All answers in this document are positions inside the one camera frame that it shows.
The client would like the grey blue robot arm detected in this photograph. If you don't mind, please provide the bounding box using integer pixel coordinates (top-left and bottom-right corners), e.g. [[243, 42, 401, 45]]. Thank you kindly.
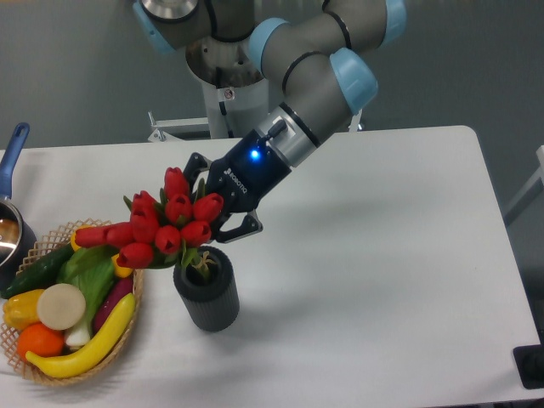
[[133, 1, 406, 243]]

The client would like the black device at table edge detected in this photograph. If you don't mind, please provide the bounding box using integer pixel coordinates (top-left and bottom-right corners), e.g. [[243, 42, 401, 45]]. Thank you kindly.
[[513, 344, 543, 389]]

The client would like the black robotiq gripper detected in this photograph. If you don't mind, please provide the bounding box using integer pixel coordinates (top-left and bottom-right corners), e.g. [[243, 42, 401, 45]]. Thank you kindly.
[[183, 130, 291, 243]]

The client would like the white frame at right edge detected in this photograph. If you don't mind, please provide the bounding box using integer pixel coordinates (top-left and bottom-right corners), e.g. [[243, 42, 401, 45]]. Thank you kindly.
[[502, 145, 543, 227]]

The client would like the beige round disc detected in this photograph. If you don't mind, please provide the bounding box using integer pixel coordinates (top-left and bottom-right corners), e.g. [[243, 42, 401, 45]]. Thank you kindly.
[[37, 283, 86, 331]]

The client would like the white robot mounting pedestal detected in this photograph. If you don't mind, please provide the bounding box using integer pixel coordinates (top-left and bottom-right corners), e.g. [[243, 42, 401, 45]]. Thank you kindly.
[[150, 72, 375, 148]]

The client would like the purple eggplant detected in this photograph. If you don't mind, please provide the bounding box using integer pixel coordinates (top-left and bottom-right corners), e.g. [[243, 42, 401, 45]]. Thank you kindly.
[[93, 277, 133, 334]]

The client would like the red tulip bouquet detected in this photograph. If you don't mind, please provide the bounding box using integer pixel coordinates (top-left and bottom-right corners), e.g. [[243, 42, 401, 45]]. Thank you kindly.
[[74, 167, 225, 281]]

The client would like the orange fruit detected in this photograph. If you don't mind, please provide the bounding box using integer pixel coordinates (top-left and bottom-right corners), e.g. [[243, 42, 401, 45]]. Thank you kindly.
[[17, 323, 65, 360]]

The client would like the dark grey ribbed vase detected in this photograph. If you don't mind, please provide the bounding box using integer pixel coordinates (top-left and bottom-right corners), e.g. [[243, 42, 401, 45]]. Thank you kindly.
[[173, 246, 240, 332]]

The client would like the green cucumber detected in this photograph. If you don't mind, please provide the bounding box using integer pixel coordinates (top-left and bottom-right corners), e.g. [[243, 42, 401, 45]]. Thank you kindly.
[[1, 244, 74, 299]]

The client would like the woven wicker basket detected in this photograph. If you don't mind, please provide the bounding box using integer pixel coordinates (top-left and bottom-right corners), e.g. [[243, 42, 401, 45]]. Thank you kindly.
[[1, 218, 144, 387]]

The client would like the yellow bell pepper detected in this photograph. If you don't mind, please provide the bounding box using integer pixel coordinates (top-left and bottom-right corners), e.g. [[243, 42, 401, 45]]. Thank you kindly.
[[3, 289, 45, 331]]

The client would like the green bok choy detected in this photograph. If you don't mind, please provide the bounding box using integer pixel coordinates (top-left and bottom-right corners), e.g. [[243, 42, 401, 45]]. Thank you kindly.
[[56, 246, 116, 350]]

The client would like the blue handled saucepan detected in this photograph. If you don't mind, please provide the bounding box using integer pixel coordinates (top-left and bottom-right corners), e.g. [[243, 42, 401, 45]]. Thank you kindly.
[[1, 122, 37, 291]]

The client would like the yellow banana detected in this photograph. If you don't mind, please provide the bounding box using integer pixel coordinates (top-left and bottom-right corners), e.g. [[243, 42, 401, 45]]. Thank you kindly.
[[25, 293, 136, 379]]

